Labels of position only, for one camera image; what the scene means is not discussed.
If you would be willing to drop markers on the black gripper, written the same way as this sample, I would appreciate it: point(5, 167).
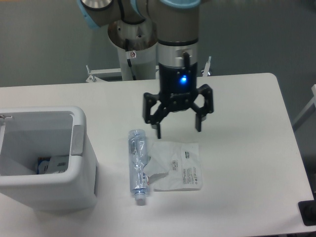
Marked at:
point(178, 85)

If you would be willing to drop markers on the white plastic wrapper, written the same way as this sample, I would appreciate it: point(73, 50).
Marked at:
point(174, 166)

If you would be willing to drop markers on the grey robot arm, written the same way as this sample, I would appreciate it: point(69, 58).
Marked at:
point(168, 29)

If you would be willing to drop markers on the blue white package trash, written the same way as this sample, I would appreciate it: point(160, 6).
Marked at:
point(52, 165)

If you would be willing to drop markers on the white trash can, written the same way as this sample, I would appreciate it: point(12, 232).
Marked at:
point(29, 133)

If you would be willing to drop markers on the crushed clear plastic bottle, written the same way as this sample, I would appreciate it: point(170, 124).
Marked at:
point(138, 159)

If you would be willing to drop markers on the black clamp table edge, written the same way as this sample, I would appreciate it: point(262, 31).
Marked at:
point(308, 212)

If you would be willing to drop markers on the white frame bracket right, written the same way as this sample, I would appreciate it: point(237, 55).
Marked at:
point(206, 71)

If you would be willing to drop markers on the white frame bracket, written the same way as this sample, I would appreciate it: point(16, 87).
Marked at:
point(206, 71)
point(103, 75)

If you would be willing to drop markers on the white frame bracket left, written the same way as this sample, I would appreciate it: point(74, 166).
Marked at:
point(103, 75)

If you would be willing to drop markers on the white metal frame right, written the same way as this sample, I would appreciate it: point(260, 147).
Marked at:
point(306, 112)

